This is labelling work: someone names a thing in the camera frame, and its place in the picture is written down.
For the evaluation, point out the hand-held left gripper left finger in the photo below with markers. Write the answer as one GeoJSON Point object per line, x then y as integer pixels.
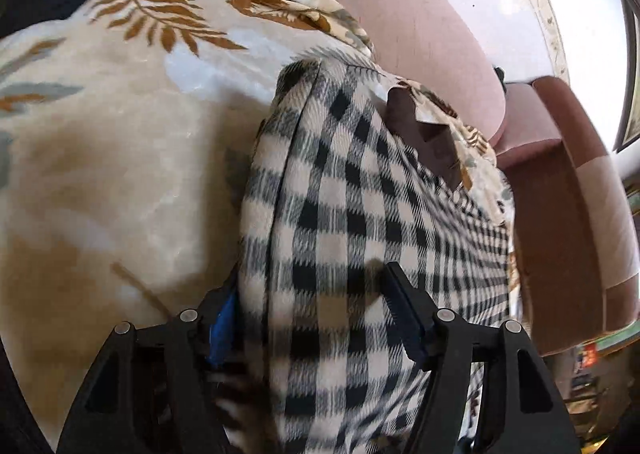
{"type": "Point", "coordinates": [223, 329]}

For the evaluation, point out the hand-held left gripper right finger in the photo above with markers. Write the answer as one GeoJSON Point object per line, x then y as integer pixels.
{"type": "Point", "coordinates": [406, 316]}

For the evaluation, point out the black and white plaid garment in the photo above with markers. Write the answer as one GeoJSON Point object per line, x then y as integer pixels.
{"type": "Point", "coordinates": [340, 194]}

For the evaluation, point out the leaf print fleece blanket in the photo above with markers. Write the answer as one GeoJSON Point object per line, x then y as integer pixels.
{"type": "Point", "coordinates": [125, 133]}

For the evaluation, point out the pink and brown sofa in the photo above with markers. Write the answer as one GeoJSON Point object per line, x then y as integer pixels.
{"type": "Point", "coordinates": [430, 18]}

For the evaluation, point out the dark picture frame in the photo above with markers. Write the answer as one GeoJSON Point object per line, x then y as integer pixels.
{"type": "Point", "coordinates": [631, 83]}

